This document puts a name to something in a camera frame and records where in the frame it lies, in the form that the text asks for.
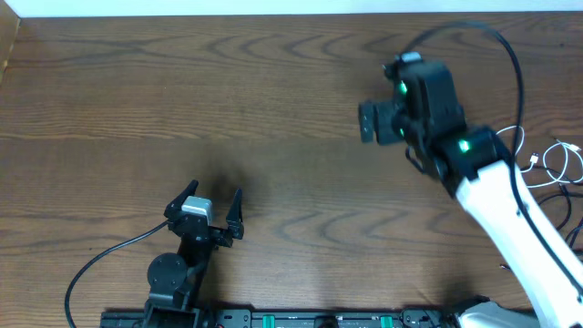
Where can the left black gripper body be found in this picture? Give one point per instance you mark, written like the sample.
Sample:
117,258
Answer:
223,240

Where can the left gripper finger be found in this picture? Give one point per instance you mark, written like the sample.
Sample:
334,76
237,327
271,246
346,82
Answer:
234,217
175,205

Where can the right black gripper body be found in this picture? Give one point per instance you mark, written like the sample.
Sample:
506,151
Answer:
386,132

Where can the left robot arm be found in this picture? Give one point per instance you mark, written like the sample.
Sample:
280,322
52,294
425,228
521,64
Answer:
175,278

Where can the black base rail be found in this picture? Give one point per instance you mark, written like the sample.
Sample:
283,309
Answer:
488,315

